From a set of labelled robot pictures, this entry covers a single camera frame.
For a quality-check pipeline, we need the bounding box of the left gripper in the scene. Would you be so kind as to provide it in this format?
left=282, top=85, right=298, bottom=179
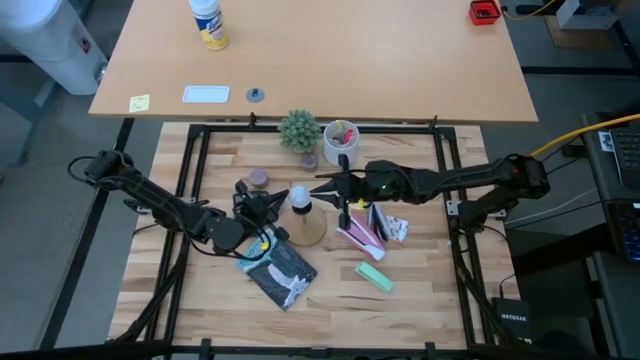
left=232, top=178, right=292, bottom=243

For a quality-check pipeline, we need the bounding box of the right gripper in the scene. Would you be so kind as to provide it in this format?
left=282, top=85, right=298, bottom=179
left=309, top=153, right=375, bottom=232

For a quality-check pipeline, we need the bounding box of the wooden base table lamp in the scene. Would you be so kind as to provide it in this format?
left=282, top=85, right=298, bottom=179
left=281, top=199, right=329, bottom=248

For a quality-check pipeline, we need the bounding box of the small purple round tin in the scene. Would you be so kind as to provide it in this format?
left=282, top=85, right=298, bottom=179
left=248, top=167, right=271, bottom=189
left=299, top=152, right=321, bottom=173

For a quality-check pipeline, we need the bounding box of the white textured cup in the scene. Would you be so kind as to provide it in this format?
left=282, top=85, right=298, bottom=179
left=322, top=119, right=362, bottom=167

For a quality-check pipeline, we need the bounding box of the pink stapler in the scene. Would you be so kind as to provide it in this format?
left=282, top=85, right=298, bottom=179
left=335, top=211, right=389, bottom=263

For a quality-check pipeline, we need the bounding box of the black marker pen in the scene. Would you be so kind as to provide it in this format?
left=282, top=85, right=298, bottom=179
left=372, top=200, right=395, bottom=245

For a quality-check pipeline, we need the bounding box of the green succulent in pot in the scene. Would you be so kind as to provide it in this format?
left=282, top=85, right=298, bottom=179
left=277, top=108, right=324, bottom=155

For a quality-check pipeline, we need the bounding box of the dark wolf cover book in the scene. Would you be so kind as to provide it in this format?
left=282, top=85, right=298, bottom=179
left=235, top=233, right=320, bottom=313

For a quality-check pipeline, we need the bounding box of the white printed staple box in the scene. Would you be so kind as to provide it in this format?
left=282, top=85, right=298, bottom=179
left=384, top=214, right=411, bottom=244

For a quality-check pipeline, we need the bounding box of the mint green stapler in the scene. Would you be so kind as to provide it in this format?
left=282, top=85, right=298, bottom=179
left=354, top=260, right=397, bottom=295

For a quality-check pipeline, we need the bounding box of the white rectangular plate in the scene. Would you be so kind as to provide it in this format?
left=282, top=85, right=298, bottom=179
left=181, top=84, right=232, bottom=105

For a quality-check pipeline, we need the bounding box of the beige wooden desk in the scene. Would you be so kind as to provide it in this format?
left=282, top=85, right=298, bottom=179
left=88, top=0, right=540, bottom=125

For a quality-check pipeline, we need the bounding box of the yellow sticky note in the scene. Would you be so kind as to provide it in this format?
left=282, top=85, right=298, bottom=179
left=128, top=93, right=152, bottom=114

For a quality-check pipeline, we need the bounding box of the disinfectant wipes can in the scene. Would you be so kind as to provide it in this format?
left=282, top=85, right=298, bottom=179
left=188, top=0, right=231, bottom=52

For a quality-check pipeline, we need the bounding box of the red plastic box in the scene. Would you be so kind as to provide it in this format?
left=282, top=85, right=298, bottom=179
left=468, top=0, right=503, bottom=27

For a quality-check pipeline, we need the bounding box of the brown cardboard sheet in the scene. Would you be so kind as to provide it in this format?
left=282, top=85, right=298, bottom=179
left=543, top=13, right=635, bottom=51

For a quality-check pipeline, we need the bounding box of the dark side desk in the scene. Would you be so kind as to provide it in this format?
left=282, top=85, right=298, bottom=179
left=581, top=110, right=640, bottom=360

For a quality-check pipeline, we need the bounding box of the purple backlit keyboard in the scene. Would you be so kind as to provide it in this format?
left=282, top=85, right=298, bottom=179
left=606, top=199, right=640, bottom=265

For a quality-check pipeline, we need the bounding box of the black keyboard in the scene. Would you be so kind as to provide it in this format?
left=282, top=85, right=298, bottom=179
left=608, top=123, right=640, bottom=191

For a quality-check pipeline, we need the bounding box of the grey box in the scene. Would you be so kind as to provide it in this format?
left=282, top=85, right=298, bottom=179
left=554, top=0, right=620, bottom=32

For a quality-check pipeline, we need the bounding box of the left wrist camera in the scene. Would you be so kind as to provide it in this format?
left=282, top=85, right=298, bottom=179
left=242, top=195, right=266, bottom=224

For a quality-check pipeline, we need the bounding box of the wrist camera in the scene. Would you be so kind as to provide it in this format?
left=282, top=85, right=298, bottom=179
left=349, top=172, right=374, bottom=199
left=242, top=195, right=266, bottom=224

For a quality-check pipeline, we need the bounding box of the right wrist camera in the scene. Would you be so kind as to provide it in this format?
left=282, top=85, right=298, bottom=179
left=349, top=172, right=374, bottom=199

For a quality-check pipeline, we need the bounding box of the black cable bundle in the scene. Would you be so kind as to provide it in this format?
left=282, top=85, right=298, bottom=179
left=106, top=234, right=187, bottom=346
left=451, top=234, right=507, bottom=346

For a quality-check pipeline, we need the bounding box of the black Netgear network switch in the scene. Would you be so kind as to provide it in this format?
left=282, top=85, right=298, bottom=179
left=491, top=296, right=533, bottom=345

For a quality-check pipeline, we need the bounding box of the grey floor cable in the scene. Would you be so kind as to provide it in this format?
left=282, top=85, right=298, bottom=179
left=503, top=187, right=601, bottom=227

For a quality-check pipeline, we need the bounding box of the yellow cable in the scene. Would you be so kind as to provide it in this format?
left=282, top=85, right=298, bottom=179
left=528, top=112, right=640, bottom=159
left=501, top=0, right=557, bottom=22

